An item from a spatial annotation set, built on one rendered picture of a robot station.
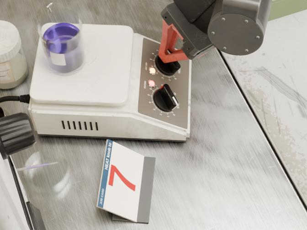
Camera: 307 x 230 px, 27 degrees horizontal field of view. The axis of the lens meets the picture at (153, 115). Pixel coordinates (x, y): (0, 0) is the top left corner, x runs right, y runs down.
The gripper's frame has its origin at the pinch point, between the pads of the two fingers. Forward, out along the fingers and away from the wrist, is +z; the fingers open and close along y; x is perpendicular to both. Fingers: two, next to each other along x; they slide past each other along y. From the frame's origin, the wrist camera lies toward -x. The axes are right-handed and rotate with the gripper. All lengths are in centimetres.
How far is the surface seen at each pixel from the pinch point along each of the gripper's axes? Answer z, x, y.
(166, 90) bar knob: -0.3, 4.0, 4.3
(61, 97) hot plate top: 4.1, -2.4, 14.7
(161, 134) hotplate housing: 3.5, 8.1, 6.0
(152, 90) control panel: 1.4, 2.9, 4.6
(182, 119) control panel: 1.4, 8.0, 3.4
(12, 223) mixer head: -37, 10, 49
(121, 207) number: 6.1, 12.5, 15.6
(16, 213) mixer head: -37, 10, 49
